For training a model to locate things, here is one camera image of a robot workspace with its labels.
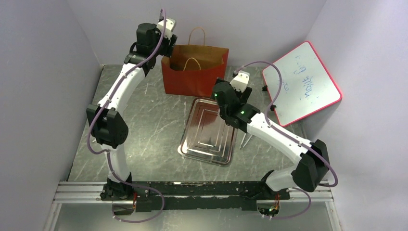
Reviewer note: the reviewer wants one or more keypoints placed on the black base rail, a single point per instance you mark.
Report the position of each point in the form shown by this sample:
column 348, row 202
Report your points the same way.
column 150, row 196

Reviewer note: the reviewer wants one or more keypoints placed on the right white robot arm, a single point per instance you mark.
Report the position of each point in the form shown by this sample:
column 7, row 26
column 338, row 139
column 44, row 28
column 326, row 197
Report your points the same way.
column 309, row 158

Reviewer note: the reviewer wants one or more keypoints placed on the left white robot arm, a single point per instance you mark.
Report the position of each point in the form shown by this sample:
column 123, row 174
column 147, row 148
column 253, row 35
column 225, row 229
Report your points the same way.
column 107, row 128

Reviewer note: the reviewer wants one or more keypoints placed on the red paper bag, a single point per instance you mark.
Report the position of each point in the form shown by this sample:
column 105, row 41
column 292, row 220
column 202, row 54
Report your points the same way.
column 192, row 70

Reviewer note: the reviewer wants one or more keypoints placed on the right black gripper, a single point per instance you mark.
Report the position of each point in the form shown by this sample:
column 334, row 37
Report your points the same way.
column 246, row 94

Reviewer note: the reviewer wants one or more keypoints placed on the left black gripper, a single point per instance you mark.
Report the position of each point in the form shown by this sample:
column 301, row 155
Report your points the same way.
column 170, row 44

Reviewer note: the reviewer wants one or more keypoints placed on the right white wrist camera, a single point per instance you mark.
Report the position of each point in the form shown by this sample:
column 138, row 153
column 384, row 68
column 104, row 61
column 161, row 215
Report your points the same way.
column 240, row 81

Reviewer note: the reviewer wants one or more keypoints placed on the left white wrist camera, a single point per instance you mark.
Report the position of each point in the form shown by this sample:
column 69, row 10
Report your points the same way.
column 167, row 27

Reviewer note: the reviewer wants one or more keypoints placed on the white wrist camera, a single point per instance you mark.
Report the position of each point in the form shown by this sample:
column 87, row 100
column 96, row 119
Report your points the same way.
column 167, row 27
column 240, row 81

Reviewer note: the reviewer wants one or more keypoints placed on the silver metal tray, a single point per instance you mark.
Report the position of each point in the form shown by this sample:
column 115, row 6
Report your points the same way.
column 206, row 136

